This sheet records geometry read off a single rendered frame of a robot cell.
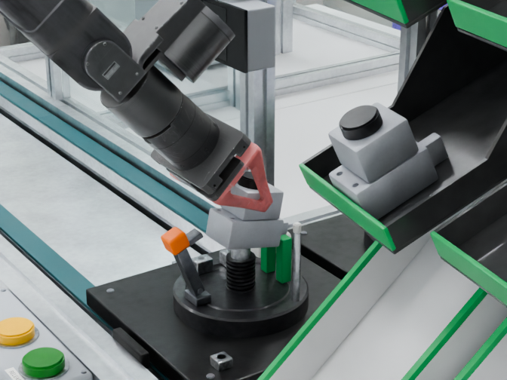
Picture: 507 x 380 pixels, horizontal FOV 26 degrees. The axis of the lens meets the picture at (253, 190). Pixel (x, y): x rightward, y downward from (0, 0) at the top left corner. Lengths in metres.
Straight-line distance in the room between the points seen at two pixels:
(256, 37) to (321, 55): 1.20
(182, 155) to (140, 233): 0.43
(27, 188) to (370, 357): 0.80
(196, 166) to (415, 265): 0.23
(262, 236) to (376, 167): 0.34
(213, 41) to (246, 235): 0.21
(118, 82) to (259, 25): 0.31
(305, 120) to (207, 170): 1.00
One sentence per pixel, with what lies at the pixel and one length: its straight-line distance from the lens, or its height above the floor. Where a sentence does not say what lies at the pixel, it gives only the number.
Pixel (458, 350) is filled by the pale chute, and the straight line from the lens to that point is 0.84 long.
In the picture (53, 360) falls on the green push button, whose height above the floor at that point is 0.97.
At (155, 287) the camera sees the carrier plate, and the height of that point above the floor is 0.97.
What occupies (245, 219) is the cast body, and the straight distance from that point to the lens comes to 1.08.
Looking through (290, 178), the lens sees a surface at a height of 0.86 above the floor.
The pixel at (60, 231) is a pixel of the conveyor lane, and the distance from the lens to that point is 1.45.
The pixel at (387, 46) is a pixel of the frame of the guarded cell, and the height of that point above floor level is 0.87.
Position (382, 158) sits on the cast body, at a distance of 0.78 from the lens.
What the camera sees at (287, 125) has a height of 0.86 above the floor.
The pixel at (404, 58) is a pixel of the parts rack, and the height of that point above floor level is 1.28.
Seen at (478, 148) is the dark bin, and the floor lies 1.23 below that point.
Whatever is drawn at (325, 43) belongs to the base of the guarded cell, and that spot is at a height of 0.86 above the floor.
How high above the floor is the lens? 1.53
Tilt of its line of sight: 23 degrees down
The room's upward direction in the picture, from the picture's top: straight up
